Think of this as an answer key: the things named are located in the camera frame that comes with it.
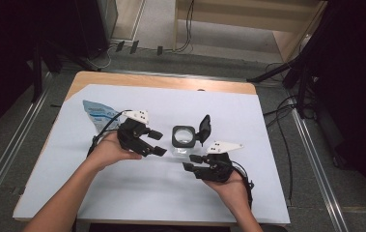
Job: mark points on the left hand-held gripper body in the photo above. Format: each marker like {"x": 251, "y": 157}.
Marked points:
{"x": 132, "y": 135}

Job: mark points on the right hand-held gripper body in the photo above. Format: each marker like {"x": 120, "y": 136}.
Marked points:
{"x": 217, "y": 169}

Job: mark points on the clear jar with black lid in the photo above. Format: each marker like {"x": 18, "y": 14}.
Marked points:
{"x": 174, "y": 137}

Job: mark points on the blue and white pouch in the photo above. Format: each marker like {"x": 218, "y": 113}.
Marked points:
{"x": 98, "y": 112}

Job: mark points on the person's right hand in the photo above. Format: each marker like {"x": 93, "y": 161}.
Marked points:
{"x": 233, "y": 190}

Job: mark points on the person's left hand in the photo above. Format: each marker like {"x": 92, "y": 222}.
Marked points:
{"x": 109, "y": 151}

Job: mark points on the white table sheet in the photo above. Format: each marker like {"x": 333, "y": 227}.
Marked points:
{"x": 154, "y": 193}

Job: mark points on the wooden table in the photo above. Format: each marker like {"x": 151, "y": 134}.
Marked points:
{"x": 122, "y": 79}

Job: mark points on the person's dark clothing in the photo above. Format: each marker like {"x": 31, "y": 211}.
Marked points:
{"x": 158, "y": 228}

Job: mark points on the black metal stand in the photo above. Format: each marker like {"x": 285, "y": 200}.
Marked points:
{"x": 37, "y": 71}

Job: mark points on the dark cabinet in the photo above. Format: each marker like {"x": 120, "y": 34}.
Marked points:
{"x": 97, "y": 25}

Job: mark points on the black tripod stand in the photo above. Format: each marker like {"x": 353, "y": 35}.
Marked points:
{"x": 299, "y": 64}

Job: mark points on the light wooden furniture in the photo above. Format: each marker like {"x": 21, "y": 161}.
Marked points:
{"x": 251, "y": 16}

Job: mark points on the small black floor bracket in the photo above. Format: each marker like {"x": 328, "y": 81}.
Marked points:
{"x": 160, "y": 50}
{"x": 134, "y": 46}
{"x": 120, "y": 46}

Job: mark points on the metal floor rail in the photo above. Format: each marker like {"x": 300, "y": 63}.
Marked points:
{"x": 10, "y": 145}
{"x": 319, "y": 167}

